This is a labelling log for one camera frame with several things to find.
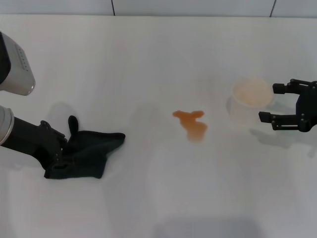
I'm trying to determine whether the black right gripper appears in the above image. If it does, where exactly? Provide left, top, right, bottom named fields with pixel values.
left=259, top=78, right=317, bottom=133

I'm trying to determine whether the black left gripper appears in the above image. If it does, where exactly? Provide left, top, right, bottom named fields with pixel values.
left=4, top=116, right=70, bottom=175

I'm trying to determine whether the white paper cup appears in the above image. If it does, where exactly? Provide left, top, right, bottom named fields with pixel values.
left=226, top=78, right=275, bottom=124

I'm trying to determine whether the dark blue rag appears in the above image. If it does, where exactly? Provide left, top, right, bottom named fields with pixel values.
left=44, top=115, right=126, bottom=179

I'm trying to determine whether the brown liquid spill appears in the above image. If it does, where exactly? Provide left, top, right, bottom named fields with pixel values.
left=172, top=110, right=208, bottom=143

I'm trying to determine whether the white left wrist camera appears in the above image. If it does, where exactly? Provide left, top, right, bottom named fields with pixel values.
left=0, top=31, right=36, bottom=96

